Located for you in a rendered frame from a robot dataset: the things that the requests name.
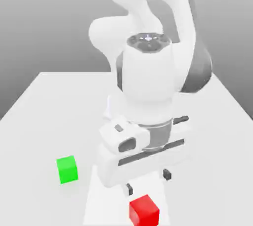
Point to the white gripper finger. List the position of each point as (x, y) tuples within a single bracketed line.
[(167, 174), (129, 190)]

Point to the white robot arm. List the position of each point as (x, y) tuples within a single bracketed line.
[(147, 83)]

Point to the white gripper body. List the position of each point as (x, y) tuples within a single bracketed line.
[(110, 170)]

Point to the small green cube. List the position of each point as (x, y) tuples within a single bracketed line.
[(67, 169)]

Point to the small red cube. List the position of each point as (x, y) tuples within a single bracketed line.
[(145, 211)]

